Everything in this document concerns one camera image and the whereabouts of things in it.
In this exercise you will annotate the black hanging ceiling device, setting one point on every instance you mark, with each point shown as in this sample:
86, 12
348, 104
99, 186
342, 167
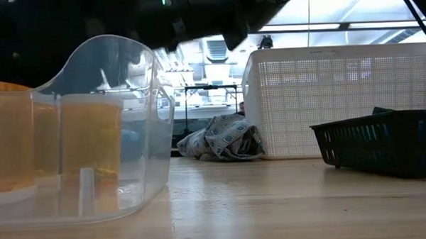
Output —
266, 43

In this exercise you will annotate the white bottle cap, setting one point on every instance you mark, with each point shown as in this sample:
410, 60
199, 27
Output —
91, 145

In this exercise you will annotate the black ceiling beam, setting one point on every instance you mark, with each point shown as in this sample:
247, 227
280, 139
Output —
344, 26

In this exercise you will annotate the person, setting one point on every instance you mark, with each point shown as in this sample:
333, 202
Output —
241, 108

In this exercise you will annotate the white perforated plastic basket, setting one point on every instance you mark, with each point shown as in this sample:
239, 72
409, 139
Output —
340, 93

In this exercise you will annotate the black folding table frame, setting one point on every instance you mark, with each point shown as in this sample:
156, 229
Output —
210, 87

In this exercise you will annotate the dark green bandage roll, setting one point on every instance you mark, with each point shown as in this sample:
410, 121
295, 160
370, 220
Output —
381, 110

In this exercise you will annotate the grey patterned cloth gown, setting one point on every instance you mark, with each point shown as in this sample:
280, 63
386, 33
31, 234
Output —
228, 136

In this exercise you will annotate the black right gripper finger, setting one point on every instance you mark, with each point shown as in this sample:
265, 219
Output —
125, 51

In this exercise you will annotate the small black slotted basket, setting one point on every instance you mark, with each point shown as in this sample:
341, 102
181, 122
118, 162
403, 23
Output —
359, 148

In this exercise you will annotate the grey ceiling vent unit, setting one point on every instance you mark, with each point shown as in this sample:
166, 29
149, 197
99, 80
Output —
216, 50

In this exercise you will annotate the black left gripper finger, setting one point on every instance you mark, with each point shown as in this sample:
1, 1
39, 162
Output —
73, 76

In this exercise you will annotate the clear plastic bin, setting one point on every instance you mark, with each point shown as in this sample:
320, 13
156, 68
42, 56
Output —
153, 135

